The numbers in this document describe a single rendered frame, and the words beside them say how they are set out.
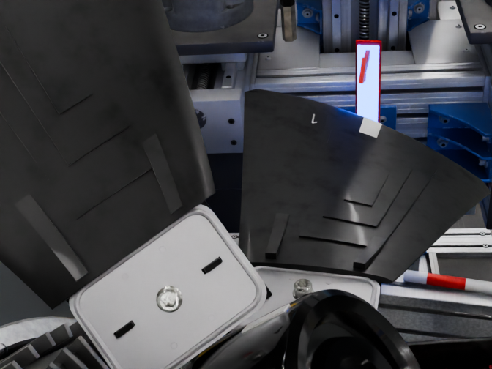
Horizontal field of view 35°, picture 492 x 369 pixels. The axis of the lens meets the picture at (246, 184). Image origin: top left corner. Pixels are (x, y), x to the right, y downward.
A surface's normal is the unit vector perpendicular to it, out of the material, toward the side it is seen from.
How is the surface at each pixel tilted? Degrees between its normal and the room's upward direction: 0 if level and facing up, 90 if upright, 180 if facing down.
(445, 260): 0
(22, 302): 90
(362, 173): 14
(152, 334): 48
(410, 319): 90
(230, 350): 40
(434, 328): 90
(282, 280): 7
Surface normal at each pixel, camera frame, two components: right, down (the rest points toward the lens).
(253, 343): -0.68, -0.68
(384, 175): 0.18, -0.84
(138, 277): 0.04, -0.10
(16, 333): 0.69, -0.45
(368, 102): -0.24, 0.60
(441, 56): -0.08, -0.80
